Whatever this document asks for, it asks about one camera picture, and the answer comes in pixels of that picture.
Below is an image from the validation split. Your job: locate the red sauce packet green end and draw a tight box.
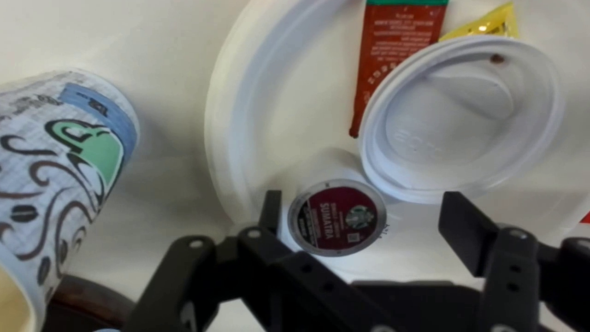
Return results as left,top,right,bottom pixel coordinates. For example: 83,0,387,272
348,0,450,141

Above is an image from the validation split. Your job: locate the yellow sauce packet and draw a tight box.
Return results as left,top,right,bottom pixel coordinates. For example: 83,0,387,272
439,0,521,45

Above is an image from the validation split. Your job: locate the white disposable plate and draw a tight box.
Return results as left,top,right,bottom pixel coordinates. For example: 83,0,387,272
203,0,590,285

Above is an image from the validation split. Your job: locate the red lid coffee capsule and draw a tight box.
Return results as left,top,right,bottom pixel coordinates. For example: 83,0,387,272
285,180,391,259

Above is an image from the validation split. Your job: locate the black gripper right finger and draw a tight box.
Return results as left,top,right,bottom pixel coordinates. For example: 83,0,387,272
437,191,590,332

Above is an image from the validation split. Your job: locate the patterned paper coffee cup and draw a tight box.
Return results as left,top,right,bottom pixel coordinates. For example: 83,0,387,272
0,71,142,332

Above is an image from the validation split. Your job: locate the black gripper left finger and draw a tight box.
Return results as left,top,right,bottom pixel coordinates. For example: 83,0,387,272
125,189,394,332

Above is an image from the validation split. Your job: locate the white plastic cup lid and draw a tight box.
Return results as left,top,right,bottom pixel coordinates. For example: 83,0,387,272
357,36,566,207

